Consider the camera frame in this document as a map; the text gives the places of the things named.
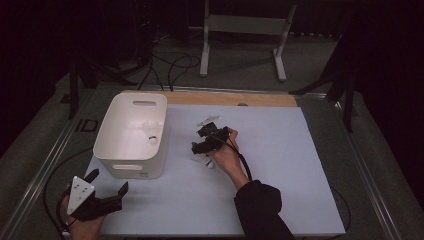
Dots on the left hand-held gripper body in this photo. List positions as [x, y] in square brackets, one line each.
[96, 207]

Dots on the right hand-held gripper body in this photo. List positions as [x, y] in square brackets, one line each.
[218, 138]

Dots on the white plastic bin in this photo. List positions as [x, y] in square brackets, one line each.
[126, 143]

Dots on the person's right hand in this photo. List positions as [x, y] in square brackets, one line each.
[226, 160]

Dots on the person's left hand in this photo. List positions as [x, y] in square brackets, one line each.
[85, 230]

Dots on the black floor socket plate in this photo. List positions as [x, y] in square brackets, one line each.
[86, 125]

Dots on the light blue table mat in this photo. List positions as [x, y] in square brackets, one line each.
[283, 150]

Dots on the black stand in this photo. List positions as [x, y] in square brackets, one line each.
[73, 93]
[349, 106]

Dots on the white metal stand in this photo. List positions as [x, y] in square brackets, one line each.
[246, 25]

